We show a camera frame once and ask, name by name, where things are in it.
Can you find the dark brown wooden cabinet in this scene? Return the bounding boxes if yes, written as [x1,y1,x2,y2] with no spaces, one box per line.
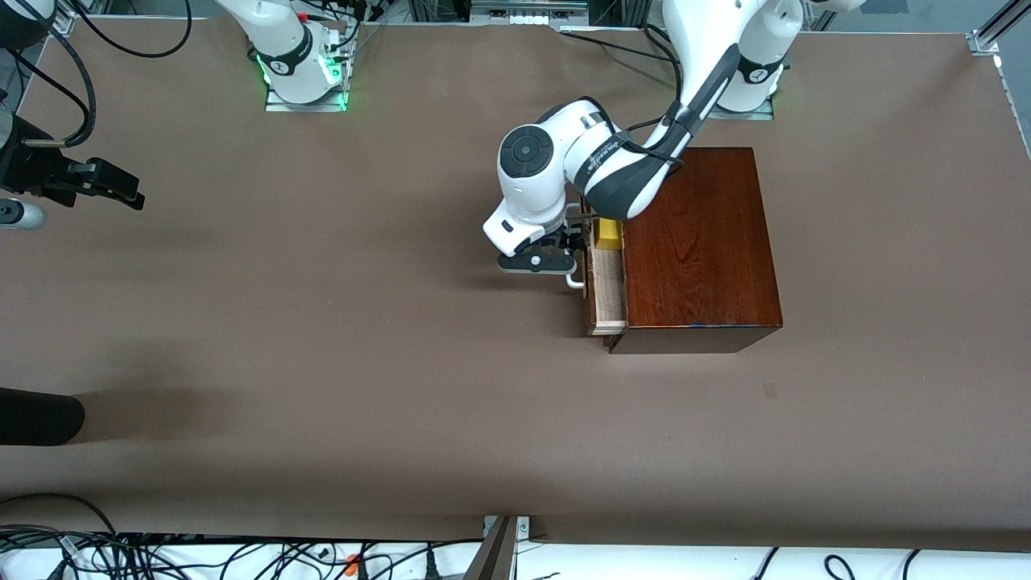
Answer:
[606,147,784,354]

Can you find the white power strip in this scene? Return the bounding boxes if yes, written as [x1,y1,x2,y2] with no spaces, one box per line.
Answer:
[471,0,589,27]

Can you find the black cylinder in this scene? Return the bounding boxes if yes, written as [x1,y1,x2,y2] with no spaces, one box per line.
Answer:
[0,387,86,446]

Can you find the dark grey pole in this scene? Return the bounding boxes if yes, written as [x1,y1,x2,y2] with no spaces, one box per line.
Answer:
[466,516,518,580]

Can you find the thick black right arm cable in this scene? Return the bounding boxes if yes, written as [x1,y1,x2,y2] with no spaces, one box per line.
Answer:
[0,0,99,151]

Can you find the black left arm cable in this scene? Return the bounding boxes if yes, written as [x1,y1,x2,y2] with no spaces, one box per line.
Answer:
[620,23,687,172]

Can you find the thin black hanging cable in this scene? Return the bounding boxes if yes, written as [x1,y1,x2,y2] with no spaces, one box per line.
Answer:
[68,0,194,60]

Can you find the thin black table cable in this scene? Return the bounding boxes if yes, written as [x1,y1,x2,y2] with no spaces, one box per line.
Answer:
[560,27,677,69]

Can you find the metal base plate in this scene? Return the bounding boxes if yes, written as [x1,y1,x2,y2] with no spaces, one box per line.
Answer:
[264,23,353,113]
[709,81,776,122]

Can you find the arched black cable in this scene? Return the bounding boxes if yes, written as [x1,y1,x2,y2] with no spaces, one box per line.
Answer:
[0,493,120,539]

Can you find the tangled black cables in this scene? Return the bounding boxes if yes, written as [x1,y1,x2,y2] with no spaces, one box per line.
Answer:
[0,524,484,580]

